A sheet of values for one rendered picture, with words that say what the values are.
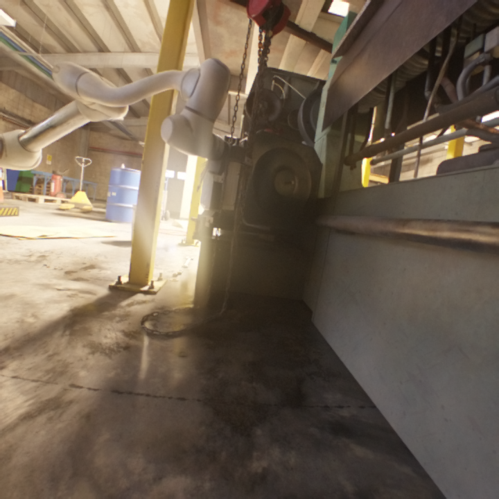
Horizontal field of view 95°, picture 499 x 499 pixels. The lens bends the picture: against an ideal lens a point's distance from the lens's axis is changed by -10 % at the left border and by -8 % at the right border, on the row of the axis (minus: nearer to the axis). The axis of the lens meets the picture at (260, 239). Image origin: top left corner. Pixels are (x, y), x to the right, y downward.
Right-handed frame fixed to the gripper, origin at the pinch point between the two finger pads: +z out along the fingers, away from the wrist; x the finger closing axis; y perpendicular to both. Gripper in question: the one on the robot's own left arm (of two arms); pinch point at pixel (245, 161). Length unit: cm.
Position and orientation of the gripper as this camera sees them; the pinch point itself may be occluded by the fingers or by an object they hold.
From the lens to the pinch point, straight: 107.9
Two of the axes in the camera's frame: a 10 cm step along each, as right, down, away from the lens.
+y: 1.6, -9.8, -0.9
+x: -8.1, -1.8, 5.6
